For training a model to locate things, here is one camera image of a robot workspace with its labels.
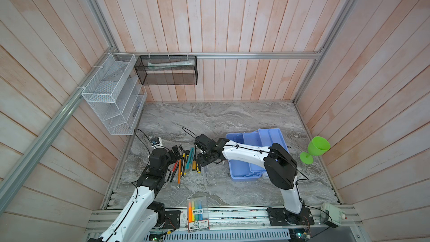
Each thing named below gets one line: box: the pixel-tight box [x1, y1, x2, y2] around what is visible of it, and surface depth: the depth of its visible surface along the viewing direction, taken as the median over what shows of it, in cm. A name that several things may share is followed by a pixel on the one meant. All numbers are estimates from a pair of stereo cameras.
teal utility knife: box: [185, 146, 195, 172], surface depth 92 cm
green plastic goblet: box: [299, 136, 331, 165], surface depth 83 cm
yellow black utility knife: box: [180, 152, 187, 178], surface depth 90 cm
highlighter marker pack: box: [187, 196, 210, 234], surface depth 76 cm
